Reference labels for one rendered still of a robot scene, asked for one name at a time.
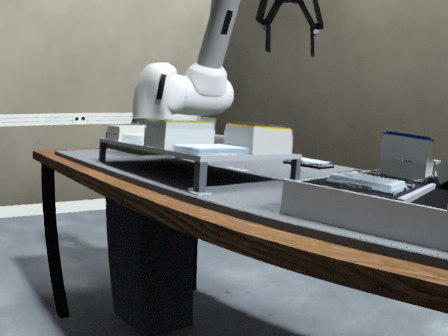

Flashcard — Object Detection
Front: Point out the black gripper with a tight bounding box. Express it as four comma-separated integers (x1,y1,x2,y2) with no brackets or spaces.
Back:
256,0,324,57

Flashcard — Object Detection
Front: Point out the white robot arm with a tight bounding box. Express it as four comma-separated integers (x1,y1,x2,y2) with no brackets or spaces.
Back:
127,0,241,125

